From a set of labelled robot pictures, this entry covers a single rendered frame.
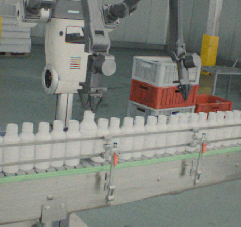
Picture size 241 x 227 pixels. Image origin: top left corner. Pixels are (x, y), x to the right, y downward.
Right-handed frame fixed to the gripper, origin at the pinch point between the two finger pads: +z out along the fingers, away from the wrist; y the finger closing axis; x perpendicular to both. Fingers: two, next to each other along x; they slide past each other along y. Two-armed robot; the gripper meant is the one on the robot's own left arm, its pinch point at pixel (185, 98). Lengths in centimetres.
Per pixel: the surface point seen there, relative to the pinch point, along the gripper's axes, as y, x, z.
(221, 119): 5.0, -18.0, 11.7
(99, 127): -61, -18, 11
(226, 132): 9.3, -16.7, 18.3
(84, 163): -66, -13, 24
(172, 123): -25.5, -18.0, 12.0
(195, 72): 159, 155, -38
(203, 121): -7.1, -17.9, 12.2
